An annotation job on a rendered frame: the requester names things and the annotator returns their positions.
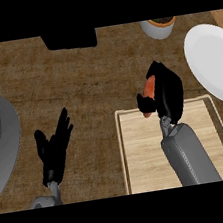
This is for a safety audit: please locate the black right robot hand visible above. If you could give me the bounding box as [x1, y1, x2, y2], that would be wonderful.
[131, 57, 189, 130]

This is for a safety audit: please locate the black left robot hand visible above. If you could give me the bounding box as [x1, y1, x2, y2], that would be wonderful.
[30, 105, 83, 189]

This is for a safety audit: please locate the orange sweet potato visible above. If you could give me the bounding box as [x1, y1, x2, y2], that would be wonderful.
[137, 74, 163, 120]

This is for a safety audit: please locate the white plate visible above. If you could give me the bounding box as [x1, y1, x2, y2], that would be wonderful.
[180, 20, 223, 112]

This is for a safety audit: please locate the pale wooden tray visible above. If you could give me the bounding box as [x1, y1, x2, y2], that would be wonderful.
[112, 91, 223, 196]

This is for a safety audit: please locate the white pot with orange rim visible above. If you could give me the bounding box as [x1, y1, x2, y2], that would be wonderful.
[139, 16, 179, 43]

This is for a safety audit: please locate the black box-shaped object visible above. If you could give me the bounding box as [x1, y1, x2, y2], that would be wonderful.
[40, 28, 99, 55]

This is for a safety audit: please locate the grey round pan with handle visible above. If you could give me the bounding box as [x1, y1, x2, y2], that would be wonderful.
[0, 76, 32, 201]

